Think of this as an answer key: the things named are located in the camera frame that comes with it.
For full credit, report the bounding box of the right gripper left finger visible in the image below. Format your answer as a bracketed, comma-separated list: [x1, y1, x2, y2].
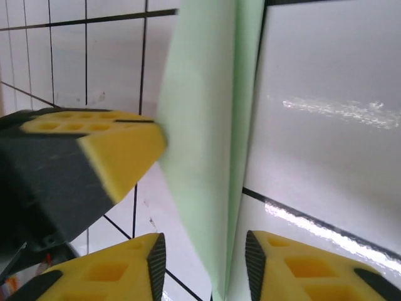
[6, 232, 167, 301]

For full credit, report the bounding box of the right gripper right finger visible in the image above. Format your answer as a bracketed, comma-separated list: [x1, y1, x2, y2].
[245, 230, 398, 301]

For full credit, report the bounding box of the light green paper sheet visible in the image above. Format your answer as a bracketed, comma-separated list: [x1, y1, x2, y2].
[155, 0, 267, 301]

